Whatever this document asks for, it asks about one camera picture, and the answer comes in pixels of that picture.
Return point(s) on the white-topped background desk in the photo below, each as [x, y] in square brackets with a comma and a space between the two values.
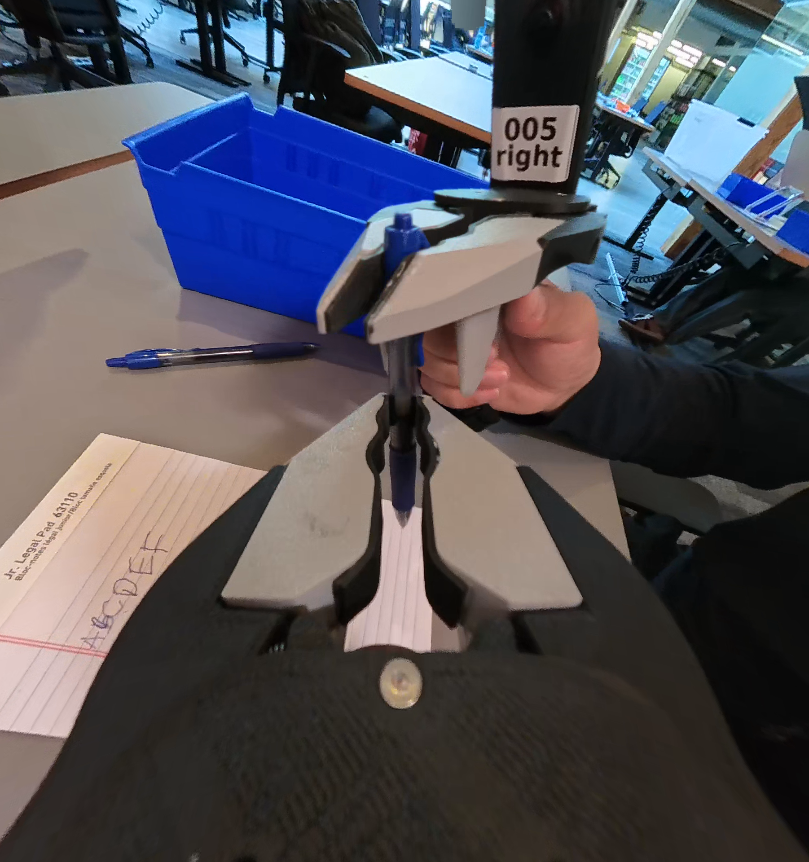
[431, 94]

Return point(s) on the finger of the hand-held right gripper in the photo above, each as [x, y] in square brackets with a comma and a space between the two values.
[350, 276]
[465, 269]

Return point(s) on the white lined legal pad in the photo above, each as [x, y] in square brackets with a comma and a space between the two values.
[142, 498]

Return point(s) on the wooden-edged background desk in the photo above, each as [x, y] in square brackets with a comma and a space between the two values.
[714, 202]

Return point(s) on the white paper box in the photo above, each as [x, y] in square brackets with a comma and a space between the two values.
[707, 141]

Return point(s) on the black chair with backpack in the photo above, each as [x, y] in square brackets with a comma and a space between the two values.
[324, 60]

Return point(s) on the black office chair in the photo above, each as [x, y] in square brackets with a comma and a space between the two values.
[74, 33]

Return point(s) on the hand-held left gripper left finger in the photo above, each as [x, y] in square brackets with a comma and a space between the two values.
[297, 532]

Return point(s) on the person's right hand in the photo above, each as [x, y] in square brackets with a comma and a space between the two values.
[546, 357]

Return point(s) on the blue retractable pen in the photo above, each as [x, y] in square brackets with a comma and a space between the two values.
[402, 478]
[263, 350]

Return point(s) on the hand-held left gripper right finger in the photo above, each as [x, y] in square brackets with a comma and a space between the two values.
[499, 539]

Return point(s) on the person's right forearm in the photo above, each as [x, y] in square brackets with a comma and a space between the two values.
[701, 417]

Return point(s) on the black desk frame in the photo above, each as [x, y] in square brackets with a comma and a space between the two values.
[209, 40]

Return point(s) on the person's dark clothing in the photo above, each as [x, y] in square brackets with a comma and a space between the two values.
[748, 640]

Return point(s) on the small blue background bin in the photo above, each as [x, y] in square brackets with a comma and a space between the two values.
[738, 188]
[808, 236]

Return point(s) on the grey desk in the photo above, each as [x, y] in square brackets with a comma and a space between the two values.
[61, 128]
[74, 323]

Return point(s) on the blue plastic bin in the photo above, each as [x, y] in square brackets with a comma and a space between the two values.
[243, 256]

